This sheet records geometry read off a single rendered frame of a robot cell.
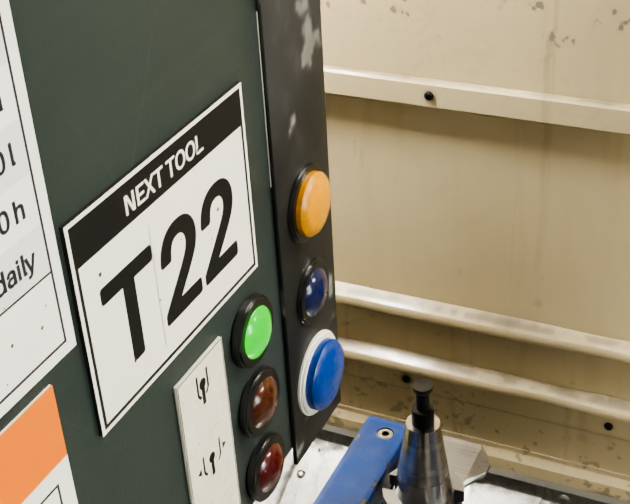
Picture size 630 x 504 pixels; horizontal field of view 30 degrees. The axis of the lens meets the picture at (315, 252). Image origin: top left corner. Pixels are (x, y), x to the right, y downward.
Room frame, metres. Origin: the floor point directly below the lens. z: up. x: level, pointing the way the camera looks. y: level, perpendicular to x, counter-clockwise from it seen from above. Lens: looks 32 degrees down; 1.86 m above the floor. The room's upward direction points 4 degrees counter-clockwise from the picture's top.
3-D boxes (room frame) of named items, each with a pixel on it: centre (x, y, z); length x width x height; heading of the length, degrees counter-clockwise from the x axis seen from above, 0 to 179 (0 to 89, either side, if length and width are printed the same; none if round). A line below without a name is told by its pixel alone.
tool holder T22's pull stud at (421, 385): (0.67, -0.07, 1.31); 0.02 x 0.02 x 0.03
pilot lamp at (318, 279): (0.38, 0.00, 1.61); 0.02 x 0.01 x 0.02; 153
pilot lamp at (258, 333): (0.34, 0.02, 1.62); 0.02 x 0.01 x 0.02; 153
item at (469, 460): (0.72, -0.10, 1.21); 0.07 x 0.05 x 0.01; 63
